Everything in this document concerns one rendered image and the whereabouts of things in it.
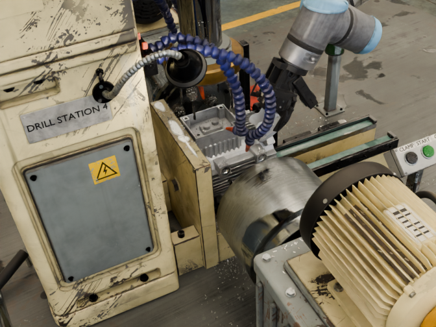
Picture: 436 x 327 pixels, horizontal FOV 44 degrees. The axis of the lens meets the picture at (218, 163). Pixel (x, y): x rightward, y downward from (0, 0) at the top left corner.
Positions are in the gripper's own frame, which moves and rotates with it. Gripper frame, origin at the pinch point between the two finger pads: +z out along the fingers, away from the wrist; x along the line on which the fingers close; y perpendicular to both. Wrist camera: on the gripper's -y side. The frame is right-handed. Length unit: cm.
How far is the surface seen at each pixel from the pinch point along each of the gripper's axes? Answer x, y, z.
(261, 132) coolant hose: 13.3, 13.3, -7.4
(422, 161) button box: 22.6, -28.4, -12.2
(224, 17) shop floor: -277, -154, 37
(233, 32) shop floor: -251, -150, 39
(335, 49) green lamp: -34, -40, -19
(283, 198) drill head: 27.5, 12.7, -0.8
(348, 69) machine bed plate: -55, -73, -9
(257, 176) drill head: 19.1, 13.6, 0.0
